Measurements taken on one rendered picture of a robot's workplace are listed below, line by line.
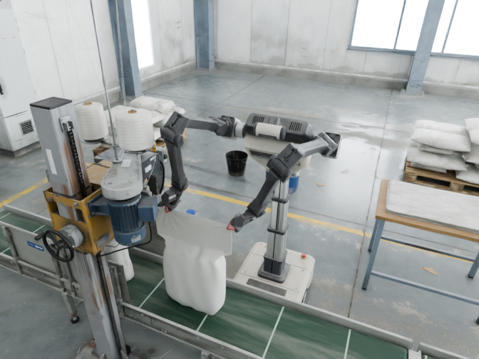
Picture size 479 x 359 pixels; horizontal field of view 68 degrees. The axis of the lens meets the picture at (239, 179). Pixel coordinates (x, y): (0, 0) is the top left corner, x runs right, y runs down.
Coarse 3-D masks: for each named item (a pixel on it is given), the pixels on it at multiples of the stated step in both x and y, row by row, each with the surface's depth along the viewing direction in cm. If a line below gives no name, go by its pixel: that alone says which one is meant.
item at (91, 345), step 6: (90, 342) 242; (84, 348) 239; (90, 348) 239; (96, 348) 230; (78, 354) 235; (84, 354) 235; (90, 354) 235; (96, 354) 233; (102, 354) 216; (132, 354) 236
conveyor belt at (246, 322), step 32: (32, 224) 298; (128, 288) 238; (160, 288) 239; (192, 320) 217; (224, 320) 218; (256, 320) 218; (288, 320) 219; (320, 320) 219; (256, 352) 199; (288, 352) 200; (320, 352) 200; (352, 352) 201; (384, 352) 201
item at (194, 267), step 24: (168, 216) 207; (192, 216) 200; (168, 240) 213; (192, 240) 206; (216, 240) 200; (168, 264) 214; (192, 264) 205; (216, 264) 201; (168, 288) 225; (192, 288) 212; (216, 288) 208; (216, 312) 220
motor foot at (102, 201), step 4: (96, 196) 165; (100, 196) 166; (92, 200) 162; (96, 200) 165; (100, 200) 165; (104, 200) 165; (88, 204) 161; (92, 204) 162; (96, 204) 162; (100, 204) 162; (104, 204) 162; (92, 208) 163; (96, 208) 166; (100, 208) 165; (104, 208) 164; (92, 212) 164; (96, 212) 165; (100, 212) 165; (104, 212) 165; (108, 212) 164; (92, 216) 164
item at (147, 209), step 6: (144, 198) 167; (150, 198) 167; (156, 198) 168; (138, 204) 162; (144, 204) 162; (150, 204) 162; (156, 204) 168; (138, 210) 161; (144, 210) 161; (150, 210) 161; (156, 210) 169; (138, 216) 163; (144, 216) 163; (150, 216) 163; (156, 216) 169
